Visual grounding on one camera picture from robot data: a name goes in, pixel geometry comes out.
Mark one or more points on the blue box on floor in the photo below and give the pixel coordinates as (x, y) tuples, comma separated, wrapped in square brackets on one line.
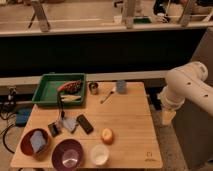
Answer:
[(22, 116)]

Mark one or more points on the red yellow apple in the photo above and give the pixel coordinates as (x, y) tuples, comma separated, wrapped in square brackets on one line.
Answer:
[(107, 136)]

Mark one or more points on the small metal cup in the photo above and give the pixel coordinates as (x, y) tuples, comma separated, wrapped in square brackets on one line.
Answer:
[(93, 87)]

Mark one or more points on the green plastic tray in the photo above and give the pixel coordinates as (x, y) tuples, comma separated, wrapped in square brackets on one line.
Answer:
[(46, 91)]

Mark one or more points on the small black box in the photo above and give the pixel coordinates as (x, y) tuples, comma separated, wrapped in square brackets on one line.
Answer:
[(54, 130)]

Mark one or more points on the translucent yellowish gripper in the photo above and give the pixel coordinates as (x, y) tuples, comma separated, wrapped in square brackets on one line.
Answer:
[(168, 116)]

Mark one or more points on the blue sponge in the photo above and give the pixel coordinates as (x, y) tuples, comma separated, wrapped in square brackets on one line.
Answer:
[(37, 141)]

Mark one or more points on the white plastic cup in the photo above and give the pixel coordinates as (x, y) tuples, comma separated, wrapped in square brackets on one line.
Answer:
[(99, 155)]

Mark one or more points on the red brown toy in tray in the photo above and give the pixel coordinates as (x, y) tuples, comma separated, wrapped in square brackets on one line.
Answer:
[(70, 87)]

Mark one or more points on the brown bowl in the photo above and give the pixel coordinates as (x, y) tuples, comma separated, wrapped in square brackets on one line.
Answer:
[(27, 149)]

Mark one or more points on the metal spoon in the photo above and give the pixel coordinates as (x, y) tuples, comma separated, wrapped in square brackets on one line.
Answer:
[(107, 96)]

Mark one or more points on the blue cup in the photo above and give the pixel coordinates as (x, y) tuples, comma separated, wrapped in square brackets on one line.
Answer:
[(121, 86)]

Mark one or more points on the purple bowl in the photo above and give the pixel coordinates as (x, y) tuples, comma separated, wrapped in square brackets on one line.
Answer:
[(67, 155)]

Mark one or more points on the black remote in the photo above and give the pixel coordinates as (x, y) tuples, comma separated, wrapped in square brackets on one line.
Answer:
[(85, 124)]

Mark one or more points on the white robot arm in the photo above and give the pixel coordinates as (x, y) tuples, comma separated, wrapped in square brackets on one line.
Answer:
[(185, 82)]

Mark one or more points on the grey blue cloth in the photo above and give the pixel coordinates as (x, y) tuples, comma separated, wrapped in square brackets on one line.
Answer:
[(70, 124)]

